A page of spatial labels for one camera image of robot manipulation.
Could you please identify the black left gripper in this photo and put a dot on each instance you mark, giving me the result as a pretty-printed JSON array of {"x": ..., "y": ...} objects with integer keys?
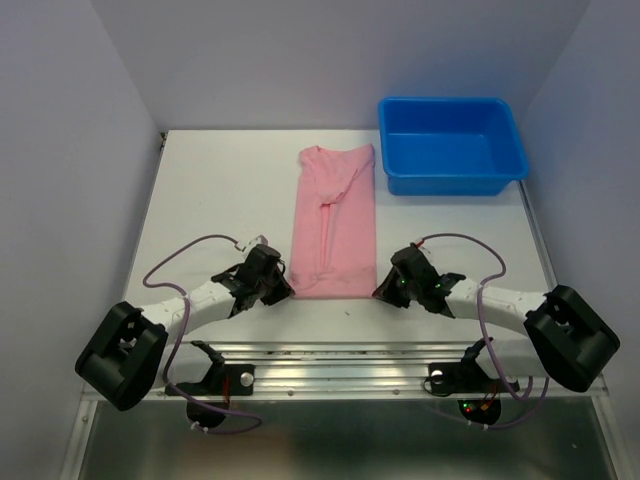
[{"x": 282, "y": 291}]

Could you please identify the aluminium mounting rail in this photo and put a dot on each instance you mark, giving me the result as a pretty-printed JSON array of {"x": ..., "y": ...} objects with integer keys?
[{"x": 340, "y": 371}]

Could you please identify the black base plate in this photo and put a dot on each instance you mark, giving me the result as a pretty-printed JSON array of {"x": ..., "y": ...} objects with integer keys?
[
  {"x": 223, "y": 381},
  {"x": 461, "y": 377}
]

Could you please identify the pink t-shirt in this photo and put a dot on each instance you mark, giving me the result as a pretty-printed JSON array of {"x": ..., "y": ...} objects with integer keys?
[{"x": 334, "y": 254}]

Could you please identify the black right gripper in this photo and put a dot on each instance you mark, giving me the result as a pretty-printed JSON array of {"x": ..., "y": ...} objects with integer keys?
[{"x": 385, "y": 291}]

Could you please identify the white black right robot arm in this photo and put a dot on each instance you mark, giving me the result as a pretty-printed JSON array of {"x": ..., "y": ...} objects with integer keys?
[{"x": 561, "y": 337}]

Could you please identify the blue plastic bin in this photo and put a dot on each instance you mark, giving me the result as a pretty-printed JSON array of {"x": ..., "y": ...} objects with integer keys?
[{"x": 449, "y": 146}]

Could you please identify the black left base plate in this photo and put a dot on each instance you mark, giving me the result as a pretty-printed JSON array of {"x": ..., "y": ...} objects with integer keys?
[{"x": 223, "y": 381}]

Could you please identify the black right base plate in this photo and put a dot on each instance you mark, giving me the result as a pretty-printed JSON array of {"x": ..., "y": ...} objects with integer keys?
[{"x": 461, "y": 377}]

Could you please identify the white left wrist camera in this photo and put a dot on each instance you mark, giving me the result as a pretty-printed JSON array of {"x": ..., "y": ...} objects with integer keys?
[{"x": 251, "y": 243}]

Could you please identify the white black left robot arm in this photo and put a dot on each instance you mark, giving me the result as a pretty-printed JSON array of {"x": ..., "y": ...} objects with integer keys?
[{"x": 126, "y": 356}]

